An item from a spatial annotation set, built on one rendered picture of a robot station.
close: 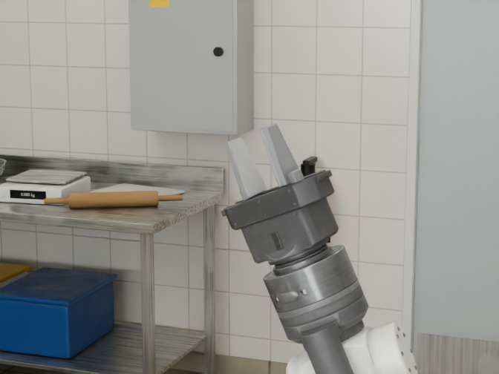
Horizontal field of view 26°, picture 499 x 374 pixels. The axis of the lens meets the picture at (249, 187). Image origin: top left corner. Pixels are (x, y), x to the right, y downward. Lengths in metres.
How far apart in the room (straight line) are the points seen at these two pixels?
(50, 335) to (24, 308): 0.16
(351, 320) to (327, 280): 0.05
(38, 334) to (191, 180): 0.94
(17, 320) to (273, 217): 3.68
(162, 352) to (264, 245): 3.61
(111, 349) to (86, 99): 1.17
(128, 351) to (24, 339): 0.44
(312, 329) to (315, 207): 0.12
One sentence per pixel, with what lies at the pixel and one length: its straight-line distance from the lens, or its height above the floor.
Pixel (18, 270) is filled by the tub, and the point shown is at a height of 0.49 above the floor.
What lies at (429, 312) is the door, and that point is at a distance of 4.71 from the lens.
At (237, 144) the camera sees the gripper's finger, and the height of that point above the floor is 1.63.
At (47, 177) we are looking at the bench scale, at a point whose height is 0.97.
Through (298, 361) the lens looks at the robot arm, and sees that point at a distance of 1.10.
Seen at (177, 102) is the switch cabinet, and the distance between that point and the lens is 4.63.
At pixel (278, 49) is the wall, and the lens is 4.66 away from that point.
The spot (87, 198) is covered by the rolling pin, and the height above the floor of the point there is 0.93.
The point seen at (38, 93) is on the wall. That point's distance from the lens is 5.18.
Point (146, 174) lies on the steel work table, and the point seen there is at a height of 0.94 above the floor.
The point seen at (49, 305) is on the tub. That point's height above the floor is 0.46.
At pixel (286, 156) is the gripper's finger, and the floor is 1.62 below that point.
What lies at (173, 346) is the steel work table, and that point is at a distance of 4.75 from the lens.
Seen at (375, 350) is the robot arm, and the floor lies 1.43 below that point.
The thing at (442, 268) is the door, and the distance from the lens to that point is 4.65.
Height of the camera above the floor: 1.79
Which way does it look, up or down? 11 degrees down
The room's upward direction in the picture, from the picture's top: straight up
